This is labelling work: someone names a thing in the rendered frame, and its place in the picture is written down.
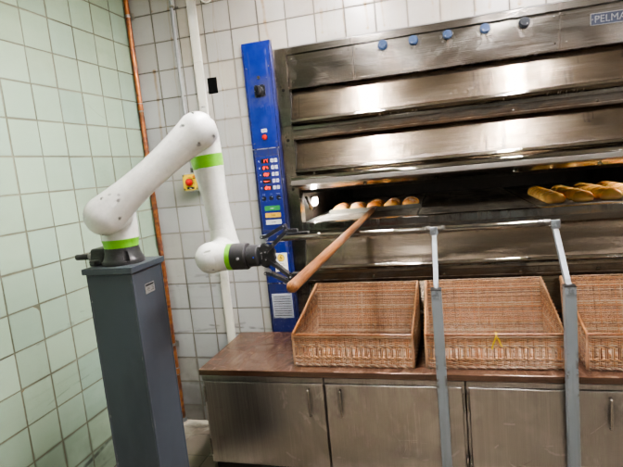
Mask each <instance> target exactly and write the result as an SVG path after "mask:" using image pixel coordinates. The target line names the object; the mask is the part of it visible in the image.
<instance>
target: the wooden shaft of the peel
mask: <svg viewBox="0 0 623 467"><path fill-rule="evenodd" d="M374 212H375V209H374V208H370V209H369V210H368V211H367V212H366V213H365V214H363V215H362V216H361V217H360V218H359V219H358V220H357V221H356V222H354V223H353V224H352V225H351V226H350V227H349V229H348V230H347V231H345V232H344V233H343V234H342V235H341V236H340V237H339V238H338V239H336V240H335V241H334V242H333V243H332V244H331V245H330V246H329V247H327V248H326V249H325V250H324V251H323V252H322V253H321V254H320V255H319V256H317V257H316V258H315V259H314V260H313V261H312V262H311V263H310V264H309V265H307V266H306V267H305V268H304V269H303V270H302V271H301V272H300V273H298V274H297V275H296V276H295V277H294V278H293V279H292V280H291V281H290V282H288V283H287V285H286V290H287V291H288V292H289V293H295V292H297V291H298V290H299V289H300V288H301V287H302V286H303V285H304V284H305V283H306V281H307V280H308V279H309V278H310V277H311V276H312V275H313V274H314V273H315V272H316V271H317V270H318V269H319V268H320V267H321V266H322V265H323V264H324V263H325V262H326V261H327V260H328V259H329V258H330V257H331V256H332V255H333V254H334V253H335V252H336V251H337V250H338V249H339V248H340V247H341V246H342V245H343V244H344V243H345V242H346V241H347V240H348V239H349V238H350V237H351V235H352V234H353V233H354V232H355V231H356V230H357V229H358V228H359V227H360V226H361V225H362V224H363V223H364V222H365V221H366V220H367V219H368V218H369V217H370V216H371V215H372V214H373V213H374Z"/></svg>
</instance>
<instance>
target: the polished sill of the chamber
mask: <svg viewBox="0 0 623 467"><path fill-rule="evenodd" d="M615 211H623V201H618V202H604V203H590V204H577V205H563V206H549V207H535V208H507V209H493V210H479V211H465V212H451V213H437V214H423V215H409V216H395V217H381V218H368V219H367V220H366V221H365V222H364V223H363V224H362V225H361V226H360V227H373V226H389V225H403V224H418V223H433V222H449V221H478V220H494V219H509V218H524V217H539V216H554V215H569V214H584V213H599V212H615ZM357 220H358V219H352V220H338V221H311V222H304V223H302V227H303V231H312V230H328V229H343V228H349V227H350V226H351V225H352V224H353V223H354V222H356V221H357Z"/></svg>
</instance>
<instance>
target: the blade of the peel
mask: <svg viewBox="0 0 623 467"><path fill-rule="evenodd" d="M422 203H423V202H419V204H407V205H395V206H382V207H377V211H383V210H396V209H409V208H421V207H422ZM369 209H370V208H345V209H331V210H330V215H331V214H344V213H357V212H367V211H368V210H369Z"/></svg>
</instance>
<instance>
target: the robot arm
mask: <svg viewBox="0 0 623 467"><path fill-rule="evenodd" d="M189 161H190V162H191V165H192V168H193V172H194V174H195V177H196V180H197V185H198V188H199V191H200V193H201V196H202V200H203V203H204V207H205V210H206V215H207V219H208V224H209V229H210V242H208V243H205V244H203V245H202V246H200V247H199V248H198V250H197V252H196V255H195V260H196V264H197V266H198V267H199V268H200V269H201V270H202V271H203V272H205V273H216V272H220V271H233V270H249V269H250V268H251V267H260V266H262V267H265V273H264V275H267V276H272V277H273V278H275V279H278V280H280V281H282V282H284V283H288V282H290V281H291V280H292V279H293V278H294V277H295V276H296V275H297V274H298V273H300V271H293V272H292V273H291V272H290V271H288V270H287V269H286V268H284V267H283V266H282V265H280V264H279V262H277V261H276V259H277V257H276V249H275V248H274V247H275V246H276V245H277V244H278V243H279V242H280V241H281V239H282V238H283V237H284V236H285V235H286V234H287V235H296V234H309V233H310V231H300V232H299V229H297V228H294V229H288V228H287V225H286V223H285V224H282V225H281V226H279V227H278V228H276V229H274V230H273V231H271V232H269V233H267V234H264V235H261V236H260V239H261V241H262V244H260V245H251V244H250V243H239V240H238V237H237V235H236V231H235V226H234V223H233V219H232V215H231V210H230V207H229V201H228V196H227V190H226V182H225V173H224V165H223V153H222V148H221V142H220V137H219V133H218V129H217V127H216V124H215V122H214V120H213V119H212V118H211V117H210V116H209V115H208V114H206V113H204V112H200V111H192V112H189V113H187V114H185V115H184V116H183V117H182V118H181V119H180V121H179V122H178V123H177V124H176V125H175V127H174V128H173V129H172V130H171V131H170V132H169V134H168V135H167V136H166V137H165V138H164V139H163V140H162V141H161V142H160V143H159V144H158V145H157V146H156V147H155V148H154V149H153V150H152V151H151V152H150V153H149V154H148V155H147V156H146V157H145V158H144V159H143V160H142V161H140V162H139V163H138V164H137V165H136V166H135V167H134V168H133V169H131V170H130V171H129V172H128V173H126V174H125V175H124V176H123V177H121V178H120V179H119V180H118V181H116V182H115V183H114V184H112V185H111V186H110V187H109V188H107V189H106V190H105V191H103V192H102V193H100V194H99V195H97V196H95V197H94V198H92V199H91V200H90V201H89V202H88V203H87V204H86V205H85V207H84V209H83V222H84V224H85V225H86V227H87V228H88V229H89V230H90V231H91V232H93V233H94V234H99V235H100V239H101V243H102V245H103V246H101V247H97V248H94V249H91V251H90V252H89V253H88V254H80V255H76V256H75V259H76V260H89V264H90V267H91V266H99V265H102V267H119V266H125V265H131V264H135V263H139V262H142V261H144V260H146V256H145V255H144V254H143V252H142V251H141V248H140V246H139V230H138V223H137V217H136V211H137V210H138V209H139V207H140V206H141V205H142V204H143V203H144V202H145V201H146V200H147V199H148V198H149V197H150V196H151V195H152V194H153V193H154V192H155V191H156V190H157V189H158V188H159V187H160V186H161V185H162V184H163V183H164V182H165V181H167V180H168V179H169V178H170V177H171V176H172V175H173V174H174V173H175V172H177V171H178V170H179V169H180V168H182V166H183V165H185V164H186V163H187V162H189ZM282 229H284V231H283V232H282V233H281V234H280V235H279V236H278V237H277V238H276V239H275V240H274V241H273V242H272V243H271V244H270V245H269V244H267V243H266V240H268V237H270V236H272V235H274V234H276V233H277V232H279V231H281V230H282ZM269 266H273V267H274V268H276V269H277V270H279V271H280V272H281V273H282V274H284V275H285V276H284V275H282V274H279V273H277V272H275V271H272V270H271V269H269ZM287 277H288V278H287Z"/></svg>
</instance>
